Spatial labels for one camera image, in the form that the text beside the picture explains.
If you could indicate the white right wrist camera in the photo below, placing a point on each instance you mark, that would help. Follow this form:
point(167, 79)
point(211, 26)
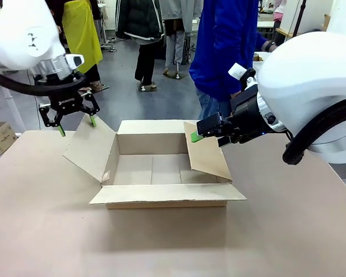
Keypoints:
point(237, 70)

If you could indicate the white rolling stand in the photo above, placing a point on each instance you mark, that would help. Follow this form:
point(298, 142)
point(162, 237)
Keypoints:
point(108, 40)

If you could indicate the person in pink top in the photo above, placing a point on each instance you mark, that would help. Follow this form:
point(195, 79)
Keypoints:
point(279, 10)

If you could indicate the person in blue jacket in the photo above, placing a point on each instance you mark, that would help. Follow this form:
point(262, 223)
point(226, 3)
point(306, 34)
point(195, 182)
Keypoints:
point(219, 43)

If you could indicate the large brown cardboard box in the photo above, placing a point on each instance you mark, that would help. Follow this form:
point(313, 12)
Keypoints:
point(161, 196)

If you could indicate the person in dark striped jacket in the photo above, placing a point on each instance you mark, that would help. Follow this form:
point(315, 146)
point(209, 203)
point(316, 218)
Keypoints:
point(138, 20)

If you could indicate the wooden top table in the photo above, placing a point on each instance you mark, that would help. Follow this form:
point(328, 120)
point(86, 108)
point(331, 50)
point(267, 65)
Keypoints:
point(284, 32)

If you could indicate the person in yellow apron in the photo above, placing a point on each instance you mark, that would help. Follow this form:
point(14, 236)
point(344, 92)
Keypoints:
point(80, 29)

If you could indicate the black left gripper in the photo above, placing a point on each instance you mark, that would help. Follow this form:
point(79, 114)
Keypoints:
point(66, 98)

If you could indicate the small printed cardboard box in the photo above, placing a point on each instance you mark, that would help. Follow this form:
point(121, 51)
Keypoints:
point(0, 138)

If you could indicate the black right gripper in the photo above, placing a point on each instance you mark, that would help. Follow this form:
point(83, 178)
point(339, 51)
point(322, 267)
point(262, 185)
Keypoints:
point(248, 115)

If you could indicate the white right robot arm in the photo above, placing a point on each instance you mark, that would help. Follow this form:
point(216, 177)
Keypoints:
point(305, 80)

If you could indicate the dark floor mat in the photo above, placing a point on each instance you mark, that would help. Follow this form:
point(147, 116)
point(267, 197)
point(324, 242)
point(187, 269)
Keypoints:
point(147, 88)
point(175, 75)
point(99, 88)

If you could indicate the black tripod pole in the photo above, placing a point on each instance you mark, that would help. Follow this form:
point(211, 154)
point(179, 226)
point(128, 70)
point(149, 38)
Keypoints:
point(298, 17)

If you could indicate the black wristwatch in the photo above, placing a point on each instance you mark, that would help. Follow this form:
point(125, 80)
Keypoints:
point(270, 46)

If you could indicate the upright cardboard piece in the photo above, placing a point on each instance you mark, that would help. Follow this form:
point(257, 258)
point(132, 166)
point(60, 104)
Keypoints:
point(326, 22)

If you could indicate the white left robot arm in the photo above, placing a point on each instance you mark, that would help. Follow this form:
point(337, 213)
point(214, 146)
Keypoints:
point(17, 34)

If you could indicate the person in grey trousers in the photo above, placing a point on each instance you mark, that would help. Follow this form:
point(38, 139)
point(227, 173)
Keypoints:
point(173, 49)

